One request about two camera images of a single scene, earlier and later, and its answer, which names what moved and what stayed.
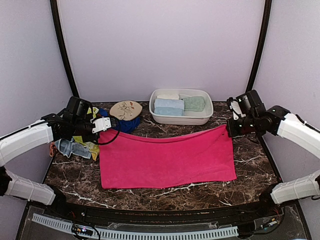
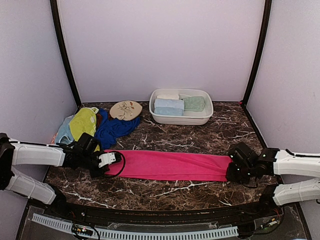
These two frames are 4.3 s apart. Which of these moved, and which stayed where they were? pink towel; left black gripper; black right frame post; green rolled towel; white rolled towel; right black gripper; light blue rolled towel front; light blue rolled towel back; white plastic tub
Moved: right black gripper; pink towel; left black gripper
Stayed: white rolled towel; light blue rolled towel front; white plastic tub; green rolled towel; light blue rolled towel back; black right frame post
